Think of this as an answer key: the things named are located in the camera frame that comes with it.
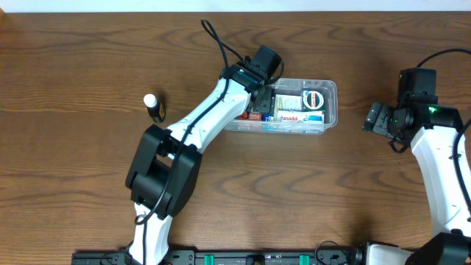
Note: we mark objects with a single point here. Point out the small white-capped dark bottle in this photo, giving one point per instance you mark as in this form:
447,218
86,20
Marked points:
155,108

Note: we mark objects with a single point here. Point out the black mounting rail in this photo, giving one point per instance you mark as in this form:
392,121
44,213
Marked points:
327,256

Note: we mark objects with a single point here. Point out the white Panadol box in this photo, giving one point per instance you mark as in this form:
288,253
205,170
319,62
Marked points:
308,117

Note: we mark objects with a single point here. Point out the red orange small box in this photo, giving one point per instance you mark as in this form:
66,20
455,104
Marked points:
250,116

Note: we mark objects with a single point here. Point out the clear plastic container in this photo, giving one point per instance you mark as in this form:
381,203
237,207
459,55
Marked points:
294,87

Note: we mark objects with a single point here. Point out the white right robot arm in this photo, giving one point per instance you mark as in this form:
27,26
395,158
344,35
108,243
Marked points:
435,135

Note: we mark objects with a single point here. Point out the blue Kool Fever box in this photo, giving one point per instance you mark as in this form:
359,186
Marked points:
288,102

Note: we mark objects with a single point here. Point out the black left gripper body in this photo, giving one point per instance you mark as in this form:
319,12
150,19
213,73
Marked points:
263,101

